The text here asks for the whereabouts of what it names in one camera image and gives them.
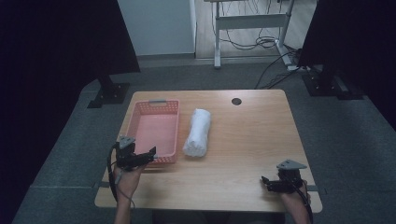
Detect black floor cables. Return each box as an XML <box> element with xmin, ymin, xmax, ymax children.
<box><xmin>254</xmin><ymin>46</ymin><xmax>311</xmax><ymax>91</ymax></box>

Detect black curtain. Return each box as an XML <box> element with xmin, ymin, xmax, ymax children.
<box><xmin>297</xmin><ymin>0</ymin><xmax>396</xmax><ymax>132</ymax></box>
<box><xmin>0</xmin><ymin>0</ymin><xmax>142</xmax><ymax>218</ymax></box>

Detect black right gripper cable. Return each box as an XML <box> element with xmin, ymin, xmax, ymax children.
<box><xmin>292</xmin><ymin>184</ymin><xmax>314</xmax><ymax>224</ymax></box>

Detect white wall panel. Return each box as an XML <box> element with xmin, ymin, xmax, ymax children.
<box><xmin>117</xmin><ymin>0</ymin><xmax>198</xmax><ymax>57</ymax></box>

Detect white towel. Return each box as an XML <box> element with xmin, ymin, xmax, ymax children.
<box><xmin>182</xmin><ymin>107</ymin><xmax>212</xmax><ymax>158</ymax></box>

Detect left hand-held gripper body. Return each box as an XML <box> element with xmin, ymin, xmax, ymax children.
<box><xmin>112</xmin><ymin>134</ymin><xmax>150</xmax><ymax>172</ymax></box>

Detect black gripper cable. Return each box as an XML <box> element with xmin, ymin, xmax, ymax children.
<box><xmin>292</xmin><ymin>184</ymin><xmax>314</xmax><ymax>224</ymax></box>
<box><xmin>106</xmin><ymin>142</ymin><xmax>120</xmax><ymax>203</ymax></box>

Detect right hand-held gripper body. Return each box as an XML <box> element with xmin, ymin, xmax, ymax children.
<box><xmin>269</xmin><ymin>159</ymin><xmax>308</xmax><ymax>194</ymax></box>

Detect black stand base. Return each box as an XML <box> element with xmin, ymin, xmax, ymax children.
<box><xmin>86</xmin><ymin>74</ymin><xmax>131</xmax><ymax>109</ymax></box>
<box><xmin>301</xmin><ymin>64</ymin><xmax>366</xmax><ymax>101</ymax></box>

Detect pink plastic basket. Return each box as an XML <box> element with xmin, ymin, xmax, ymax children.
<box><xmin>124</xmin><ymin>98</ymin><xmax>181</xmax><ymax>165</ymax></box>

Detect white metal desk frame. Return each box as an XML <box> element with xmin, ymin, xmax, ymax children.
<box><xmin>204</xmin><ymin>0</ymin><xmax>301</xmax><ymax>72</ymax></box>

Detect hanging cable bundle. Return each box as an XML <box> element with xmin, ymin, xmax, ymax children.
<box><xmin>218</xmin><ymin>0</ymin><xmax>281</xmax><ymax>51</ymax></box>

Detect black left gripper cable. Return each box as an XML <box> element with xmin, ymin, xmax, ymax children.
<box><xmin>106</xmin><ymin>142</ymin><xmax>120</xmax><ymax>203</ymax></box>

